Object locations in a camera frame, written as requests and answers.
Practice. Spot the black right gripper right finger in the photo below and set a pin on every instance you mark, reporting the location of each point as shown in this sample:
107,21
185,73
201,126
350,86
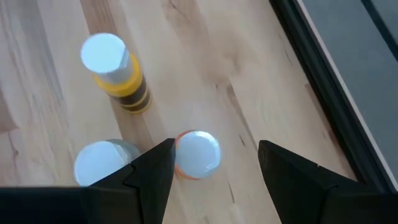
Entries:
298,193

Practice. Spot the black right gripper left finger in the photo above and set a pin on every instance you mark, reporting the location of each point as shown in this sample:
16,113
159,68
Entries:
146,186

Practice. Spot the grey brown paint bottle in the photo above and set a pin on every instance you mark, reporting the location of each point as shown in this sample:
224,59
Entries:
96,161

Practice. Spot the orange paint bottle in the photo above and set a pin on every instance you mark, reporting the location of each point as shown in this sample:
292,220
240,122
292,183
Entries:
199,155

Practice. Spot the yellow paint bottle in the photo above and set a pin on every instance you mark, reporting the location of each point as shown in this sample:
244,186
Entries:
124,84

